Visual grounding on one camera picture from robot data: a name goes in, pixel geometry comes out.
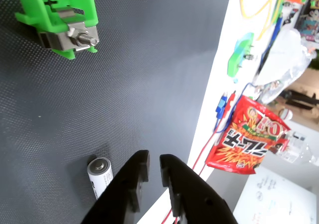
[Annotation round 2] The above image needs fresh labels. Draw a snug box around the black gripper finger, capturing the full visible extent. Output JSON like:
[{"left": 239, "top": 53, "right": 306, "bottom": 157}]
[
  {"left": 81, "top": 150, "right": 150, "bottom": 224},
  {"left": 159, "top": 154, "right": 238, "bottom": 224}
]

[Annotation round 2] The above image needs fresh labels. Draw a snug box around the white AA battery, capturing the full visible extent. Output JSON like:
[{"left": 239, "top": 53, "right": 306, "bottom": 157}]
[{"left": 86, "top": 156, "right": 114, "bottom": 200}]

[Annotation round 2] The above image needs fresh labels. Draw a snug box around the green battery holder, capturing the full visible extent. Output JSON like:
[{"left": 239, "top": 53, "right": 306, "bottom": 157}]
[{"left": 14, "top": 0, "right": 100, "bottom": 60}]

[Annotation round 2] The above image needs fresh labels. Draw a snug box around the red snack bag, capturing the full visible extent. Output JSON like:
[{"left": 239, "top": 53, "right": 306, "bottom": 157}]
[{"left": 204, "top": 95, "right": 292, "bottom": 175}]

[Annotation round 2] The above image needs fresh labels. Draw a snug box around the white sheet with writing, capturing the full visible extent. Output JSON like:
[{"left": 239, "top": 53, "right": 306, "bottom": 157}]
[{"left": 231, "top": 166, "right": 319, "bottom": 224}]

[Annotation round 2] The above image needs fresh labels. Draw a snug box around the dark grey textured mat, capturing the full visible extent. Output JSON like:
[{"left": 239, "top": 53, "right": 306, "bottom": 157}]
[{"left": 0, "top": 0, "right": 234, "bottom": 224}]

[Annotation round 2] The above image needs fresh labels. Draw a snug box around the clear plastic bottle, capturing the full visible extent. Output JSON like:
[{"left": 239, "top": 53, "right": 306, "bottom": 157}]
[{"left": 270, "top": 130, "right": 319, "bottom": 165}]

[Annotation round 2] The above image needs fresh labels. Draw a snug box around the small green printed block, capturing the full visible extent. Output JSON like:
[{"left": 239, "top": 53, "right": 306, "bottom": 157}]
[{"left": 227, "top": 32, "right": 255, "bottom": 83}]

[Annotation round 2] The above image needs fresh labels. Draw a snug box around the blue tape on block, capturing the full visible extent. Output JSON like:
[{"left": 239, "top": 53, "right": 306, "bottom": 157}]
[{"left": 235, "top": 33, "right": 253, "bottom": 57}]

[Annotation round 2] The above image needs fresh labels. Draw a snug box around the clear plastic bag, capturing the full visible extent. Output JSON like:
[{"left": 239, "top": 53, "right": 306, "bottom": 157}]
[{"left": 254, "top": 27, "right": 318, "bottom": 105}]

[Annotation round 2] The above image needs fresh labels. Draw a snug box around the yellow rubber band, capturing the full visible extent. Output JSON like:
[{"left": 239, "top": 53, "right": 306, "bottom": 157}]
[{"left": 240, "top": 0, "right": 286, "bottom": 40}]

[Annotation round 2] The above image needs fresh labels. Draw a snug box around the thin red wire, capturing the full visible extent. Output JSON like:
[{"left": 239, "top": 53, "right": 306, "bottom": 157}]
[{"left": 161, "top": 91, "right": 237, "bottom": 224}]

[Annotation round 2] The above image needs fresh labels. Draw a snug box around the blue wire connector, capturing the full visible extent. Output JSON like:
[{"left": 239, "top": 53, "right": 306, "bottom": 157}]
[{"left": 215, "top": 94, "right": 229, "bottom": 120}]

